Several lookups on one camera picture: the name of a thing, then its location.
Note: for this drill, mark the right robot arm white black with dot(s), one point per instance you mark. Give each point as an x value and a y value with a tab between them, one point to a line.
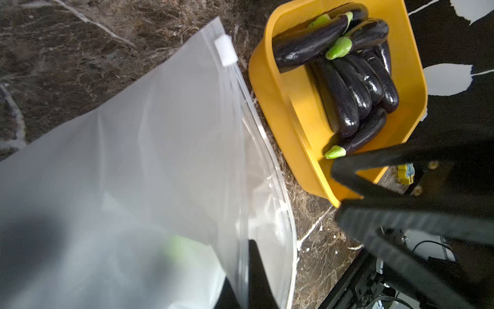
462	210

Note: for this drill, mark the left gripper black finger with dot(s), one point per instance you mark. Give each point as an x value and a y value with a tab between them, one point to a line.
259	291

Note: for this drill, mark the clear zip-top bag top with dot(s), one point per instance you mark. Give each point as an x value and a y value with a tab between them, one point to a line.
160	190

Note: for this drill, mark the yellow plastic tray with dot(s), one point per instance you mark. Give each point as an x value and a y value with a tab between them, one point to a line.
294	111

